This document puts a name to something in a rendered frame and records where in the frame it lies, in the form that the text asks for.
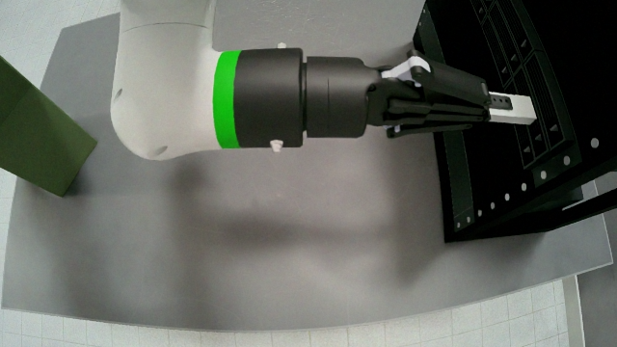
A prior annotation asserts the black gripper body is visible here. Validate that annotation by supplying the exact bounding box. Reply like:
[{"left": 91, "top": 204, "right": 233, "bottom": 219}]
[{"left": 307, "top": 56, "right": 423, "bottom": 138}]

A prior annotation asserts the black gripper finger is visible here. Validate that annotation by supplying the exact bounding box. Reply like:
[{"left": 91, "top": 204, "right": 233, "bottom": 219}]
[
  {"left": 382, "top": 49, "right": 536, "bottom": 121},
  {"left": 383, "top": 110, "right": 533, "bottom": 139}
]

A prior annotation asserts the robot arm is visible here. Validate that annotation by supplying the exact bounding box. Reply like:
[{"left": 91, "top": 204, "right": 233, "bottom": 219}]
[{"left": 111, "top": 0, "right": 307, "bottom": 160}]

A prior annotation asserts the black server rack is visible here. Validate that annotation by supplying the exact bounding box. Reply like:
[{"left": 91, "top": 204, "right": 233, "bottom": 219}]
[{"left": 413, "top": 0, "right": 617, "bottom": 244}]

